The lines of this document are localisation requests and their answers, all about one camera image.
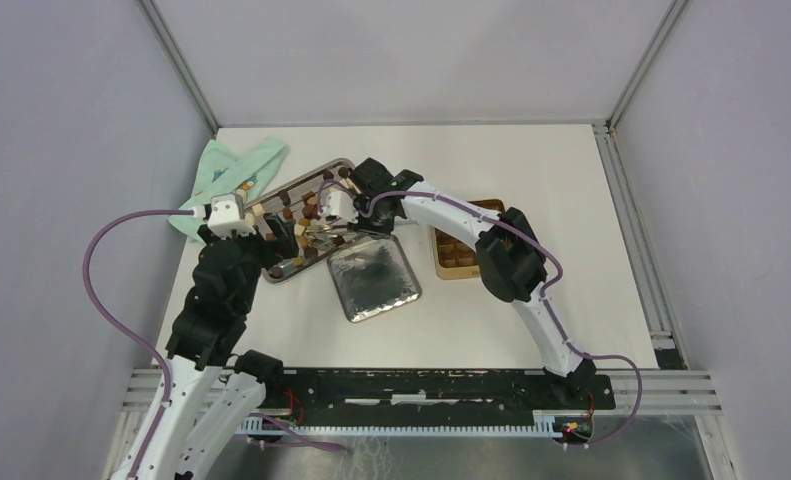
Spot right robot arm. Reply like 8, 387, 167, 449
347, 158, 597, 408

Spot green printed cloth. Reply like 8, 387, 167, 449
181, 137, 289, 210

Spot metal serving tongs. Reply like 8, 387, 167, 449
296, 224, 356, 252

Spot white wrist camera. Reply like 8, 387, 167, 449
317, 187, 358, 224
207, 193, 256, 239

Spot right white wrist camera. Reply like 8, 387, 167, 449
317, 187, 358, 224

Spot gold chocolate box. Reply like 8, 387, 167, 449
431, 228, 480, 281

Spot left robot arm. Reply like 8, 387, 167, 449
112, 214, 299, 479

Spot steel tray with rack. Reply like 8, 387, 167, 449
245, 158, 384, 284

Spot white slotted cable duct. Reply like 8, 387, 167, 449
235, 411, 557, 439

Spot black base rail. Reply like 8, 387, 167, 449
261, 368, 616, 427

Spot small square steel tray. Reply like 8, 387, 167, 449
326, 236, 422, 323

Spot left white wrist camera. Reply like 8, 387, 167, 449
207, 193, 256, 239

